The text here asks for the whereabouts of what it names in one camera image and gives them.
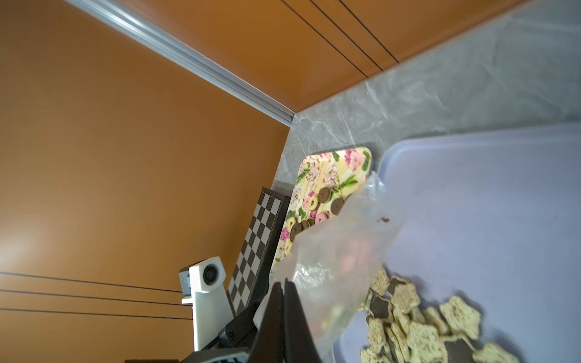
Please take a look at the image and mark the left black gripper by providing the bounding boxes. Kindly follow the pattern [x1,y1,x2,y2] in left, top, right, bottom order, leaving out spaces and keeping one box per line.
[125,300,261,363]

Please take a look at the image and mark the black white checkerboard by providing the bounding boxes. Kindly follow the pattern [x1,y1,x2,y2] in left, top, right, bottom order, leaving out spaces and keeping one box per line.
[227,188,290,316]

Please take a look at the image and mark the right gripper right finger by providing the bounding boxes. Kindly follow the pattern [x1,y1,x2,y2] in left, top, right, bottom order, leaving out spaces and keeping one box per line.
[284,280,322,363]

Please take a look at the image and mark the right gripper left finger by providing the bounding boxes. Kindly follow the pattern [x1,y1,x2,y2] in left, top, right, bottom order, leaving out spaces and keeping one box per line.
[248,282,285,363]

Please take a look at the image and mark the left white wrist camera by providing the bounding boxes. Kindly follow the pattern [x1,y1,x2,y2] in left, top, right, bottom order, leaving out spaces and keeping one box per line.
[179,257,234,351]

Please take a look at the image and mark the ziploc bag mixed cookies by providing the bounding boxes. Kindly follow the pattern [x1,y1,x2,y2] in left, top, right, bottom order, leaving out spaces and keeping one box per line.
[254,172,403,358]

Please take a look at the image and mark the poured mixed cookies pile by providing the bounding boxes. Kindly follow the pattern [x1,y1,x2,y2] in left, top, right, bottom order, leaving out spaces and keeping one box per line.
[359,268,519,363]

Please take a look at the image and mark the floral pattern tray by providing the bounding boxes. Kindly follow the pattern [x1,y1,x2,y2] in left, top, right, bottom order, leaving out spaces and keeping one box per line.
[273,147,373,264]

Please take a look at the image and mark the poured ring cookies pile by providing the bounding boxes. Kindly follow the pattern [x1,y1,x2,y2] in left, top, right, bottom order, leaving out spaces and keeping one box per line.
[284,186,349,243]

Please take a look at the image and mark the lavender plastic tray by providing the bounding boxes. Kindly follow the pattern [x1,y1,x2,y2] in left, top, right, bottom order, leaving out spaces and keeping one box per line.
[378,123,580,362]

